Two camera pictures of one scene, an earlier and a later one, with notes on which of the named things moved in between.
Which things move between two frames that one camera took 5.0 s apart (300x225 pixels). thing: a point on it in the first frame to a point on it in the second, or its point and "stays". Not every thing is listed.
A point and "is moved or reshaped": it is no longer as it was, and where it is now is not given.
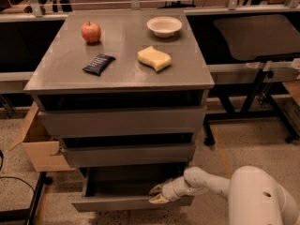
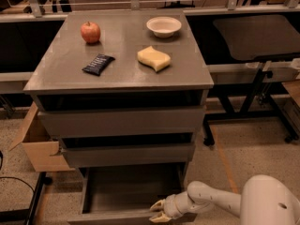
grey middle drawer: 112,156 stays
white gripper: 169,191 to 170,204
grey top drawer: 122,121 stays
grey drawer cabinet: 124,89 stays
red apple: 91,32 stays
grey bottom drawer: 127,187 is moved or reshaped
